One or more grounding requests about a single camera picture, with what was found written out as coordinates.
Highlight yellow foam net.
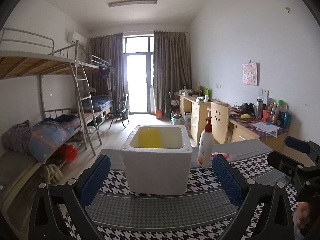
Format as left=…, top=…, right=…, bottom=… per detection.
left=136, top=127, right=163, bottom=148

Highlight wooden smiley chair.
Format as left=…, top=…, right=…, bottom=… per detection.
left=210, top=102, right=229, bottom=144

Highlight steel thermos bottle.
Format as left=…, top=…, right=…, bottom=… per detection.
left=256, top=98, right=264, bottom=119

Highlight yellowish cloth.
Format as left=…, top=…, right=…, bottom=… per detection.
left=41, top=163, right=63, bottom=184

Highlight red plastic bag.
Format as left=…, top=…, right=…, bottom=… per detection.
left=57, top=144, right=78, bottom=162

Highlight person's right hand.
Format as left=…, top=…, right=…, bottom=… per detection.
left=296, top=202, right=312, bottom=232

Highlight white lotion pump bottle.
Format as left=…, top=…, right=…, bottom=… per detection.
left=197, top=117, right=215, bottom=169

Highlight purple patterned desk mat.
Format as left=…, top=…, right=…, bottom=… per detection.
left=229, top=107, right=288, bottom=139

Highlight small metal bunk bed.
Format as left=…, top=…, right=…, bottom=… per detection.
left=75, top=55, right=113, bottom=128

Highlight black folding chair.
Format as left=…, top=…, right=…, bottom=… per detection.
left=107, top=94, right=130, bottom=130

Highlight row of toiletry bottles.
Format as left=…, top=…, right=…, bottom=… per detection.
left=262, top=99, right=292, bottom=129

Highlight glass balcony door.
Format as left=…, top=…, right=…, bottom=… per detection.
left=123, top=35, right=155, bottom=114

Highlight white air conditioner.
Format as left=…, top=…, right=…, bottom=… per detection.
left=66, top=31, right=87, bottom=46

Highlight pink wall poster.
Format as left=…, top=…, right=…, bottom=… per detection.
left=242, top=62, right=260, bottom=86

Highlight hanging dark clothes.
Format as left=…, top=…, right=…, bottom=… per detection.
left=98, top=64, right=112, bottom=90

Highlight long wooden desk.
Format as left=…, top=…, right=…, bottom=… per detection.
left=174, top=92, right=288, bottom=145

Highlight brown curtain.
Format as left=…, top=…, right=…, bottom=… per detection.
left=88, top=33, right=125, bottom=112
left=153, top=31, right=192, bottom=114

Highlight black headphones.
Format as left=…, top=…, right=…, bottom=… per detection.
left=240, top=102, right=255, bottom=114

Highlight grey waste bin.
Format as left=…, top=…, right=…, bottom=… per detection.
left=171, top=113, right=185, bottom=125

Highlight white papers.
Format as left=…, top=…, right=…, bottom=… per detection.
left=251, top=121, right=281, bottom=138

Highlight folded blue quilt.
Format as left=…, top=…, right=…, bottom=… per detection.
left=85, top=95, right=113, bottom=113

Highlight ceiling tube light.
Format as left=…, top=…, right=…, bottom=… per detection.
left=108, top=0, right=158, bottom=8

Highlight dark blue quilt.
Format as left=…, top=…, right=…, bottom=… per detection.
left=41, top=114, right=78, bottom=124

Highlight blue orange bedding bundle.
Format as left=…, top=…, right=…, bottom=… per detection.
left=28, top=120, right=81, bottom=163

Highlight large metal bunk bed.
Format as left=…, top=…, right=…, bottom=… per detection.
left=0, top=28, right=103, bottom=205

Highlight houndstooth blanket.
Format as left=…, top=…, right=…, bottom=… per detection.
left=60, top=140, right=300, bottom=240

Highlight metal bunk ladder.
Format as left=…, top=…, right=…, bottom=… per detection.
left=74, top=62, right=103, bottom=156

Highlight white carton box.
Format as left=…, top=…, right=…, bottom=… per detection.
left=184, top=111, right=192, bottom=131

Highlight white foam box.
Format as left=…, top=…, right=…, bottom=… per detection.
left=120, top=124, right=193, bottom=195

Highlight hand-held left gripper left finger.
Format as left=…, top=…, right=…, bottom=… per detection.
left=28, top=154, right=111, bottom=240

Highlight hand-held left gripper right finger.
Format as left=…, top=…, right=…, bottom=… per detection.
left=212, top=154, right=295, bottom=240

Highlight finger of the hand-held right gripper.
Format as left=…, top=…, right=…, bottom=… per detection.
left=285, top=136, right=310, bottom=154
left=267, top=151, right=304, bottom=178

